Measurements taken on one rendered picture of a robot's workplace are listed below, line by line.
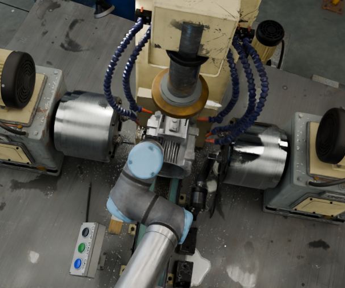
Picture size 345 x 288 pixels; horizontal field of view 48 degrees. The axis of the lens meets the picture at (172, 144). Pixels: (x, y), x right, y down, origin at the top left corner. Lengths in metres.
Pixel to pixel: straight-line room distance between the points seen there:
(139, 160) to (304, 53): 2.41
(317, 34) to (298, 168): 2.15
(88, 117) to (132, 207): 0.44
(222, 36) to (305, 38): 2.43
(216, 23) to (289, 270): 1.08
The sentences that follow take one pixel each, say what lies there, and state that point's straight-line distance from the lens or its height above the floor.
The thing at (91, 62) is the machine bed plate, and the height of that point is 0.80.
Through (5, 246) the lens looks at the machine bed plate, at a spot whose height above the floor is 0.80.
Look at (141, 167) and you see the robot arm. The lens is 1.01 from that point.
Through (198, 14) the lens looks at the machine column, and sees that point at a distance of 0.90.
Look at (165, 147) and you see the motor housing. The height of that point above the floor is 1.09.
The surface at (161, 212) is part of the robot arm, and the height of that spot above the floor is 1.36.
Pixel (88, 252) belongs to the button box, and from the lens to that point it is 1.30.
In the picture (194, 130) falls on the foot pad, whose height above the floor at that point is 1.07.
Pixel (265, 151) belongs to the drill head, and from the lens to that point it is 1.37.
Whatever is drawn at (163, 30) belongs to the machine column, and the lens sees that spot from 0.95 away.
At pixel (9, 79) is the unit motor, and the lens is 1.26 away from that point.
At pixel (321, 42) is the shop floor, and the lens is 3.38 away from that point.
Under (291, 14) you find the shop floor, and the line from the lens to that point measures 3.46.
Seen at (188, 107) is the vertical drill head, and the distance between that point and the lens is 1.19.
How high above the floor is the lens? 2.36
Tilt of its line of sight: 66 degrees down
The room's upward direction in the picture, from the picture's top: 12 degrees clockwise
